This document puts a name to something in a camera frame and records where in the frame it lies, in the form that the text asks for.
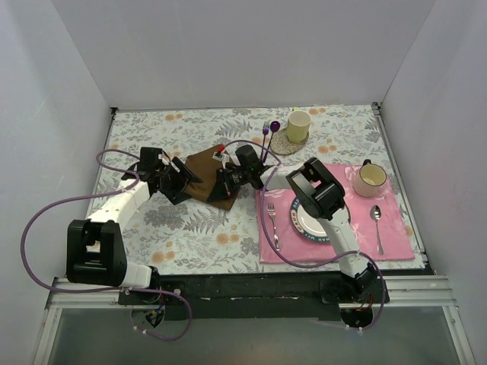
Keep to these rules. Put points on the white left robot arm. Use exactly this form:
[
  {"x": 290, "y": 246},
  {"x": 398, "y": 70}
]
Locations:
[{"x": 95, "y": 250}]

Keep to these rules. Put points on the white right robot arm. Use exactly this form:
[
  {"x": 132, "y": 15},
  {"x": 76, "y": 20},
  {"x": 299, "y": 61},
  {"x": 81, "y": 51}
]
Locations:
[{"x": 321, "y": 195}]

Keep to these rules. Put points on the purple plastic spoon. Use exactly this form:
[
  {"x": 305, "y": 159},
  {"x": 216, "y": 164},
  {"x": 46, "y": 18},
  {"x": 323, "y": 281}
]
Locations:
[{"x": 274, "y": 127}]

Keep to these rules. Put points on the pale yellow cup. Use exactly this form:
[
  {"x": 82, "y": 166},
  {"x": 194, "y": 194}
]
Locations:
[{"x": 298, "y": 126}]

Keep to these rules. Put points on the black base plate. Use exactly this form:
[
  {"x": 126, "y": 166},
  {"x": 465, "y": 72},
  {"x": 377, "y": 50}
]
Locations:
[{"x": 265, "y": 295}]

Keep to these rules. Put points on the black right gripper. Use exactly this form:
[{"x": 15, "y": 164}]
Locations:
[{"x": 226, "y": 182}]

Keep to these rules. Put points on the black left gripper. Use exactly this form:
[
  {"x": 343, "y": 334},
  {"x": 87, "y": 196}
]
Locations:
[{"x": 173, "y": 182}]

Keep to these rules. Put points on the silver metal fork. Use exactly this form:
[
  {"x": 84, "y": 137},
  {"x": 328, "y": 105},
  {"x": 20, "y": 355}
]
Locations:
[{"x": 272, "y": 215}]

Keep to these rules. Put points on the speckled round coaster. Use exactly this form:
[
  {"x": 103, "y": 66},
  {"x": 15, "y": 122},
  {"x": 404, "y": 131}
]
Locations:
[{"x": 280, "y": 144}]

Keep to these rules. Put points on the aluminium front rail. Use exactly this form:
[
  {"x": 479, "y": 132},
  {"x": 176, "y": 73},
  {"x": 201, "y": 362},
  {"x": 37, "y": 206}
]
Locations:
[{"x": 403, "y": 290}]

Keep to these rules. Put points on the silver metal spoon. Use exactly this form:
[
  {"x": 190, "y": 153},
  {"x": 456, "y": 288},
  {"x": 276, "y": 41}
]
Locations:
[{"x": 376, "y": 216}]

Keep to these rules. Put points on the white plate green rim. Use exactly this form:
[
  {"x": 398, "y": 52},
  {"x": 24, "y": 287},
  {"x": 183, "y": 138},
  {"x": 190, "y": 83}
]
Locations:
[{"x": 305, "y": 225}]

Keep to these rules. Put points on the cream mug dark rim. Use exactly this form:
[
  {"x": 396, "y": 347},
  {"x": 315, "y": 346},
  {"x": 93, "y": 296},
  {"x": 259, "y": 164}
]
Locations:
[{"x": 369, "y": 179}]

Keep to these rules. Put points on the brown cloth napkin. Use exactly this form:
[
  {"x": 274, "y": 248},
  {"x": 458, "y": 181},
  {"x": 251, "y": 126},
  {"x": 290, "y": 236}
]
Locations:
[{"x": 204, "y": 166}]

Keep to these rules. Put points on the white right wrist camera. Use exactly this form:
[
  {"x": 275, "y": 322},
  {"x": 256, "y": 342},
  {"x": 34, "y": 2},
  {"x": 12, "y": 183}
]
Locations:
[{"x": 221, "y": 155}]

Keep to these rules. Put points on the purple plastic fork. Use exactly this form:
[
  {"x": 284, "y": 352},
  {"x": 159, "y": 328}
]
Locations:
[{"x": 265, "y": 132}]

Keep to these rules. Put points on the pink floral placemat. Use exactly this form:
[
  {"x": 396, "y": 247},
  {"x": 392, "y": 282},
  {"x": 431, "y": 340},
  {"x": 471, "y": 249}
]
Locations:
[{"x": 297, "y": 249}]

